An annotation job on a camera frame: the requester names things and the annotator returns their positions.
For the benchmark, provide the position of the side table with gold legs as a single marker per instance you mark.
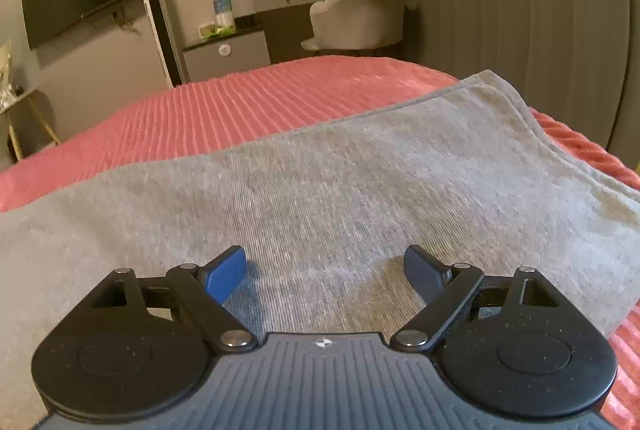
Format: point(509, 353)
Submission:
point(25, 102)

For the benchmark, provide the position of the white flower decoration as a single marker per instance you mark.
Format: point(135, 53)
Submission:
point(7, 74)

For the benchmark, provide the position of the grey curtain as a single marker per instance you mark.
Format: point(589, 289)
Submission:
point(500, 9)

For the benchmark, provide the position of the grey pants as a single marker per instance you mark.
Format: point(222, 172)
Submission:
point(325, 185)

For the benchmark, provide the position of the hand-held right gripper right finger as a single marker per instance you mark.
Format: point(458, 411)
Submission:
point(422, 272)

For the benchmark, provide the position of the green packets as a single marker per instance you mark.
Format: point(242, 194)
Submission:
point(212, 31)

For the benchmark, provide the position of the beige shell-back chair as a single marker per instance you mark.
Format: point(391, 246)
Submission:
point(355, 14)

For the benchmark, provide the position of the pink ribbed blanket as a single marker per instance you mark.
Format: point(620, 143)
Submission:
point(225, 109)

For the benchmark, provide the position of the blue and white box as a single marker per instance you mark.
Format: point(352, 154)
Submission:
point(223, 13)

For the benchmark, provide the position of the white door panel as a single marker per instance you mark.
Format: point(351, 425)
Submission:
point(157, 29)

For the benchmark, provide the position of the small grey cabinet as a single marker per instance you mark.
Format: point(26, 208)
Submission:
point(235, 57)

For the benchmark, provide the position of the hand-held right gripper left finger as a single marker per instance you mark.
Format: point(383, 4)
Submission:
point(225, 272)

